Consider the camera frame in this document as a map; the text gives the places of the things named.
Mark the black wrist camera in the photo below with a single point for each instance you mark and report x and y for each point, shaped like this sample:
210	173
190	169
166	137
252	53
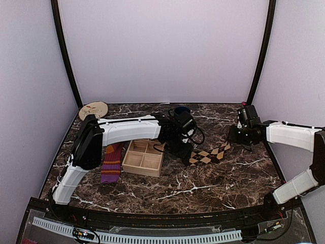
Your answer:
186	122
247	116

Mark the right black frame post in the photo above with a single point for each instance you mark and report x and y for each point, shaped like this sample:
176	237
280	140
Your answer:
263	51

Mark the black frame post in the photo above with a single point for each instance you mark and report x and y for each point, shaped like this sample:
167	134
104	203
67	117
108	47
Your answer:
64	52
263	51

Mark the wooden compartment tray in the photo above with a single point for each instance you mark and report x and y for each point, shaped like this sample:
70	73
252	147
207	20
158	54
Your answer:
144	157

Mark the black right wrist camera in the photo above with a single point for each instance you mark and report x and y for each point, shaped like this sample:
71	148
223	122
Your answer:
247	116

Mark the brown argyle sock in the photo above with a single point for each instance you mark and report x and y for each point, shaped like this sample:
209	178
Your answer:
213	156

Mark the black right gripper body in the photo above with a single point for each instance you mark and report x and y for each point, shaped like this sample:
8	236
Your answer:
233	134

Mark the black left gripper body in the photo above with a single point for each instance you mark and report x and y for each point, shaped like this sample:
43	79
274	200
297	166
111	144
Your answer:
183	150

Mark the left black frame post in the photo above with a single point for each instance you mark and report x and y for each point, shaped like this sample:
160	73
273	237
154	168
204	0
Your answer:
64	52

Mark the dark blue mug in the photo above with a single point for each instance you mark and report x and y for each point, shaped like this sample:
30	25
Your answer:
179	113

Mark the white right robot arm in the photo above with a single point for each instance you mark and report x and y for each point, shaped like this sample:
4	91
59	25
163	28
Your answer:
300	150

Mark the white slotted cable duct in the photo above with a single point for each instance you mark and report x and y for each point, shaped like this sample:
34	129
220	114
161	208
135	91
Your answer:
138	235

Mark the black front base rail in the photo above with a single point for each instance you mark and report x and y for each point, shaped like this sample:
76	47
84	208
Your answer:
246	217

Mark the purple striped sock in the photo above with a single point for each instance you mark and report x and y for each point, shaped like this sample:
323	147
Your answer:
112	163

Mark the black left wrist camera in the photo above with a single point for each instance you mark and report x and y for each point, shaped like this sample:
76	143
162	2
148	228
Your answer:
186	122

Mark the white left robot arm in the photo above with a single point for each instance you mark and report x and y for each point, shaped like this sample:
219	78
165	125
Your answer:
94	134

